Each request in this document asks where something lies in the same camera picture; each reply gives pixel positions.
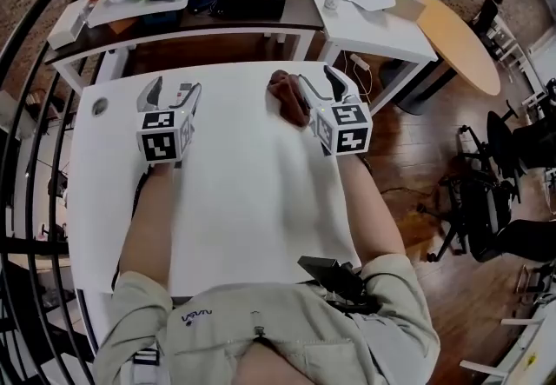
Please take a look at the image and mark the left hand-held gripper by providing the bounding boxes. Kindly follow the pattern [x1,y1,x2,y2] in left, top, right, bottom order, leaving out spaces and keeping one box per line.
[136,76,203,165]

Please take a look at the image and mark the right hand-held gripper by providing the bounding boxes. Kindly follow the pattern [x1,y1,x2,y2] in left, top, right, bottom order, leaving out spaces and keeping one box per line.
[296,64,374,157]

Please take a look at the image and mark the brown cloth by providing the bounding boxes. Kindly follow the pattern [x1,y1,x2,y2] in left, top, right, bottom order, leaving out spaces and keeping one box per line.
[265,69,312,129]

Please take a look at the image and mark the person's right forearm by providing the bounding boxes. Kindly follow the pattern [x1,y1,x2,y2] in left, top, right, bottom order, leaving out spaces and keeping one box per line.
[334,152,408,268]

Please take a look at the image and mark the person's left forearm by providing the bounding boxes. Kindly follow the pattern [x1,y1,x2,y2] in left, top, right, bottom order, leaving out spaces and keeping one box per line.
[118,160,184,290]

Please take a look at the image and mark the white power strip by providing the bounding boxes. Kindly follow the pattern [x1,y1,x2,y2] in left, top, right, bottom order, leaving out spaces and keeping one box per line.
[348,53,372,72]

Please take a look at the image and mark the white side table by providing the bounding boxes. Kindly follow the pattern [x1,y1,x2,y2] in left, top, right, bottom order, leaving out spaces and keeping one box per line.
[308,0,440,116]

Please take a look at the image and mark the dark-topped white-framed table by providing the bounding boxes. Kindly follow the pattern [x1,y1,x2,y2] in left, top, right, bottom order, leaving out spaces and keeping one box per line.
[44,0,326,94]

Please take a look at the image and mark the flat black box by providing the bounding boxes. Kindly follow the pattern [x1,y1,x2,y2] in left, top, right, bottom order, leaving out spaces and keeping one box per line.
[211,0,287,21]

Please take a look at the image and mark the round wooden table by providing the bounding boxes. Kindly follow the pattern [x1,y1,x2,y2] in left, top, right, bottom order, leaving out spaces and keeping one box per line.
[413,0,502,97]

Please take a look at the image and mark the black metal railing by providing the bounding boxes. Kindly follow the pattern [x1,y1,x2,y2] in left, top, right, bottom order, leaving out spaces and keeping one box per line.
[0,0,154,385]

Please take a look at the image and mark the black office chair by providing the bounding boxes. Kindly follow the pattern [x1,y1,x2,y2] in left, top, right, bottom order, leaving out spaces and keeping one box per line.
[425,169,556,265]
[455,99,556,204]

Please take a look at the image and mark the black chest-mounted device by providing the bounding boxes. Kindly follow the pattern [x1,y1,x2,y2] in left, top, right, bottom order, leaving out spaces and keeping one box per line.
[296,256,382,315]

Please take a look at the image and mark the person's beige shirt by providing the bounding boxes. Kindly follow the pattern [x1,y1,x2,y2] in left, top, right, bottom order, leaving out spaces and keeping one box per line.
[92,253,442,385]

